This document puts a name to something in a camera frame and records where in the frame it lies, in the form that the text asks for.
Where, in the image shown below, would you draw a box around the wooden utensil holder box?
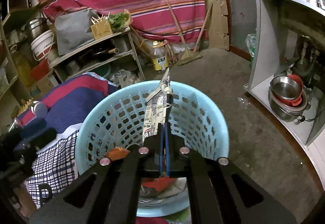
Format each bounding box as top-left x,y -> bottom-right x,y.
90,17 -> 113,40

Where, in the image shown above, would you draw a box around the green leafy vegetables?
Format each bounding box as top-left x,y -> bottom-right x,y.
108,9 -> 133,32

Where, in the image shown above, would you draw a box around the stainless steel pots stack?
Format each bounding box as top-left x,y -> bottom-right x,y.
24,18 -> 49,42

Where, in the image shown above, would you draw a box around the black frying pan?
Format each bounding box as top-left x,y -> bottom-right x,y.
82,48 -> 119,62

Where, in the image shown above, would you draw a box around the silver printed snack wrapper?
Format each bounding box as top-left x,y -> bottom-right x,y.
142,68 -> 173,142

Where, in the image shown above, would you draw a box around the striped checkered tablecloth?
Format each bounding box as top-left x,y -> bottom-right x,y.
18,72 -> 117,209

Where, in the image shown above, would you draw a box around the steel bowls stack with red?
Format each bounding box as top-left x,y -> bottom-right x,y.
268,74 -> 310,123

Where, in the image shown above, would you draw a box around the red snack wrapper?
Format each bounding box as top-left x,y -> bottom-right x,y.
141,176 -> 176,193

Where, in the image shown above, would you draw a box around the grey cloth cover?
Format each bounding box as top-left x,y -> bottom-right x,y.
54,8 -> 98,56

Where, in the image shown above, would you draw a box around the wooden wall shelf unit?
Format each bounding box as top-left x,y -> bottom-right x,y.
1,0 -> 39,119

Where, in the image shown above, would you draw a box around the grey low shelf unit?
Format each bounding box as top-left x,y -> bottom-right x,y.
49,27 -> 145,82

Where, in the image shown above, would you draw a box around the glass jar with metal lid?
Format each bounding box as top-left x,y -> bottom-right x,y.
30,101 -> 48,118

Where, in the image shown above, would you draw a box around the broom with wooden handle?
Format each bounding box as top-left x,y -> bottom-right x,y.
164,0 -> 213,66

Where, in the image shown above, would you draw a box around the orange yellow snack wrapper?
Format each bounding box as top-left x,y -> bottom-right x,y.
105,147 -> 130,161

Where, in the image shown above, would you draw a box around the red plastic basin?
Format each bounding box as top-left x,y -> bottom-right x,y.
31,58 -> 50,81

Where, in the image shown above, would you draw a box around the grey kitchen counter cabinet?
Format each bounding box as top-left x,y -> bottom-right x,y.
245,0 -> 324,146

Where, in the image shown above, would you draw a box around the yellow oil bottle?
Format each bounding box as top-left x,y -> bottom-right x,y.
152,41 -> 169,72

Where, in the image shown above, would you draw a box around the white plastic bucket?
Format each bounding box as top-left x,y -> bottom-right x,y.
31,30 -> 58,63

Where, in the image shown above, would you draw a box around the light blue plastic basket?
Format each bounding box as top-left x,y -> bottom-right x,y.
75,81 -> 229,223

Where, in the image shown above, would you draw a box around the black R letter sticker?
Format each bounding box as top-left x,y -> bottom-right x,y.
39,183 -> 53,206

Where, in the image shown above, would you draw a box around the yellow egg carton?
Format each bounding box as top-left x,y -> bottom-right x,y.
17,98 -> 33,117

